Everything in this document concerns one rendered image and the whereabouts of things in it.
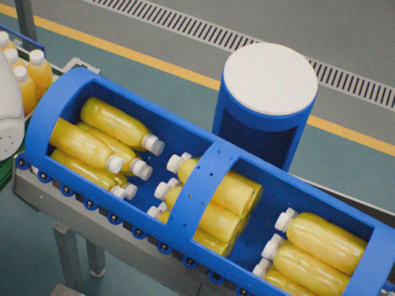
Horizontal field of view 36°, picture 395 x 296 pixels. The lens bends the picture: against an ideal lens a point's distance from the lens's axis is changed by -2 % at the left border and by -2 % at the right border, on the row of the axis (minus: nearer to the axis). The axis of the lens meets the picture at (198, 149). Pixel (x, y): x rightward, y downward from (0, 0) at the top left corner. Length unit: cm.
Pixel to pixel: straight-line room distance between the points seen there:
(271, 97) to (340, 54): 173
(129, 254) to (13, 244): 109
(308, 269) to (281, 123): 53
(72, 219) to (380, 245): 82
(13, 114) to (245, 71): 114
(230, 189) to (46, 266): 137
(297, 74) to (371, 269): 73
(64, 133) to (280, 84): 65
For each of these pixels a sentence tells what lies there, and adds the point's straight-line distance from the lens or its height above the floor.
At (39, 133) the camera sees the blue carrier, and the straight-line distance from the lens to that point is 149.
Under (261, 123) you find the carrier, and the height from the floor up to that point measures 99.
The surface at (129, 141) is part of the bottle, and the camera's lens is 154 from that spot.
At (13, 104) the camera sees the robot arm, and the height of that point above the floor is 177.
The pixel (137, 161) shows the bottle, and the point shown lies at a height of 108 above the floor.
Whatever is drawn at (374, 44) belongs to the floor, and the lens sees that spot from 360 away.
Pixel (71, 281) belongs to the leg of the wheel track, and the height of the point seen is 24.
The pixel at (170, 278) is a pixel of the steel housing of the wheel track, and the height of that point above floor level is 86.
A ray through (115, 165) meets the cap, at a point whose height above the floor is 113.
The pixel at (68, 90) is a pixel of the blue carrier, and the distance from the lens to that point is 149.
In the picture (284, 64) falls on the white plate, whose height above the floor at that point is 104.
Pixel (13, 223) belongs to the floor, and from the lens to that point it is 273.
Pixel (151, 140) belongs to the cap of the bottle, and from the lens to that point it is 153.
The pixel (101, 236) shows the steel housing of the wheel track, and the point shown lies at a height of 86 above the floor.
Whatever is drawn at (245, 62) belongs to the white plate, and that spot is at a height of 104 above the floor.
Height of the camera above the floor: 237
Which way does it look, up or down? 55 degrees down
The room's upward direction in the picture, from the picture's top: 9 degrees clockwise
